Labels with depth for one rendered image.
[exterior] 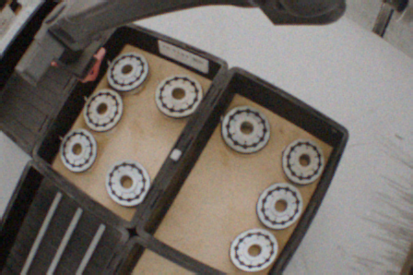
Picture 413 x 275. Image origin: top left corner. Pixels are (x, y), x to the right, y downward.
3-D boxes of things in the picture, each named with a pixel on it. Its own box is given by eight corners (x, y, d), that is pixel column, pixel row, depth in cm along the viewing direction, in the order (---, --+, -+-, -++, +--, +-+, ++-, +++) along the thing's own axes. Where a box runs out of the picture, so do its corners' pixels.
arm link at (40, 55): (103, 29, 55) (67, -2, 50) (56, 96, 52) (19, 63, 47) (76, 36, 64) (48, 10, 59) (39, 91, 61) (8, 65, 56)
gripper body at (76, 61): (82, 78, 67) (71, 60, 59) (47, 59, 68) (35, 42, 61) (103, 47, 68) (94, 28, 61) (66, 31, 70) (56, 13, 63)
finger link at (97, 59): (93, 97, 74) (80, 77, 65) (68, 82, 75) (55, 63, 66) (113, 66, 76) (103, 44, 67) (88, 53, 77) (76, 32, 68)
